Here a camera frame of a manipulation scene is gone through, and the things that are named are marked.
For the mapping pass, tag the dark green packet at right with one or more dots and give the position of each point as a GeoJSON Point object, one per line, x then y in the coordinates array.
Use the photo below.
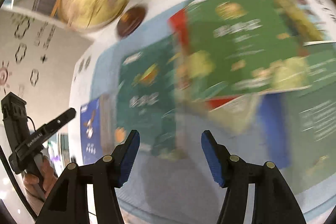
{"type": "Point", "coordinates": [320, 87]}

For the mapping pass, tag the person's left hand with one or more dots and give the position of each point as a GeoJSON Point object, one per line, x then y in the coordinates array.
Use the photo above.
{"type": "Point", "coordinates": [39, 182]}

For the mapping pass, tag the bright green insect book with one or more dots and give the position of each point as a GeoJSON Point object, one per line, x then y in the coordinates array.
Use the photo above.
{"type": "Point", "coordinates": [236, 50]}

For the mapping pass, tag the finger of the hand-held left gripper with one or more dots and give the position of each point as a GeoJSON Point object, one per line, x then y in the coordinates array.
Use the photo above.
{"type": "Point", "coordinates": [63, 119]}

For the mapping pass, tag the teal green leafy book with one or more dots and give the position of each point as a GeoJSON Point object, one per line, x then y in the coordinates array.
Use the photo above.
{"type": "Point", "coordinates": [147, 108]}

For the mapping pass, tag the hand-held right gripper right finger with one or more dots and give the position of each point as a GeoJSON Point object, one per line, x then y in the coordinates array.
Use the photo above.
{"type": "Point", "coordinates": [214, 158]}

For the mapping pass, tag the navy blue workbook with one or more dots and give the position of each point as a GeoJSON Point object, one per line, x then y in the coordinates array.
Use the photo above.
{"type": "Point", "coordinates": [274, 132]}

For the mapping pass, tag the light blue desk mat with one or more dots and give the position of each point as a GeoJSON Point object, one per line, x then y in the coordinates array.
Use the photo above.
{"type": "Point", "coordinates": [183, 187]}

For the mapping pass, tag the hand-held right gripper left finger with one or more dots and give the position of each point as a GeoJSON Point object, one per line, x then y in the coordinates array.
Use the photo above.
{"type": "Point", "coordinates": [128, 158]}

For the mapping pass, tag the white book with golden picture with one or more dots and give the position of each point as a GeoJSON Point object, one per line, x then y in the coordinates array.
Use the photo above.
{"type": "Point", "coordinates": [323, 11]}

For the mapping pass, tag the blue cartoon cover book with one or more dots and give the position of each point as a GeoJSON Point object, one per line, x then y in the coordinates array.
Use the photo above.
{"type": "Point", "coordinates": [90, 134]}

